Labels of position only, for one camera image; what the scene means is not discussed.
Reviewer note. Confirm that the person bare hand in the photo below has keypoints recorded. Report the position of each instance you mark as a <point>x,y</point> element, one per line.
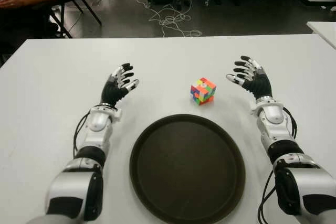
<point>10,1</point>

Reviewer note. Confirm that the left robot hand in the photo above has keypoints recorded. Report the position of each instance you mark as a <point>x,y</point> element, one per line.
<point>111,91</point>

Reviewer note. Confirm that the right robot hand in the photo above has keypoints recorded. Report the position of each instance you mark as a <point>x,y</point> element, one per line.
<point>258,83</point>

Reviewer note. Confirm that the multicolour Rubik's cube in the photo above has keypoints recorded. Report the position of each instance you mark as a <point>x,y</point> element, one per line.
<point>203,91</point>

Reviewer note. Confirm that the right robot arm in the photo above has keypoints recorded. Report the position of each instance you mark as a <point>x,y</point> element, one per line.
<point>273,113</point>

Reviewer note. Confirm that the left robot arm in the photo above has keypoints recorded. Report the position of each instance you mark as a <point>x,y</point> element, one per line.
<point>97,121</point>

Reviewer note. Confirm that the dark brown round plate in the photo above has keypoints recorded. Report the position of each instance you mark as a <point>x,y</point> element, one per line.
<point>187,169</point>

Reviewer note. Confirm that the white side table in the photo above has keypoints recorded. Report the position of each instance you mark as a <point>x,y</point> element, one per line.
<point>325,31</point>

